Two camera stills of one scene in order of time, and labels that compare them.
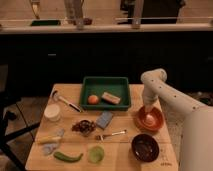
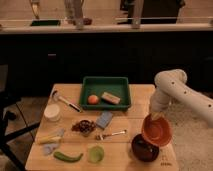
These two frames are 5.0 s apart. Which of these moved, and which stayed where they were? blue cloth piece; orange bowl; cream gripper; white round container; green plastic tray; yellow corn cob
Moved: cream gripper; orange bowl
Stayed: green plastic tray; yellow corn cob; white round container; blue cloth piece
